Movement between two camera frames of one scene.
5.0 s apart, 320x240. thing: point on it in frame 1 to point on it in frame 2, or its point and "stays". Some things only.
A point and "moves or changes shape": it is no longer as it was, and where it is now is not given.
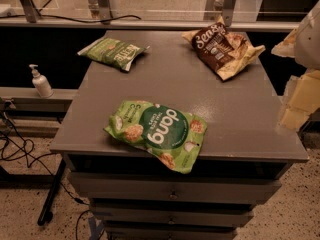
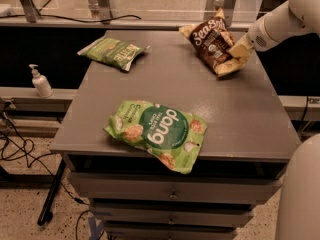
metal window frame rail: x=225 y=22 stays
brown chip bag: x=225 y=52 moves or changes shape
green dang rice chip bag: x=171 y=137 stays
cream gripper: x=308 y=45 to x=257 y=37
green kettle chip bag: x=117 y=53 stays
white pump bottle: x=41 y=83 stays
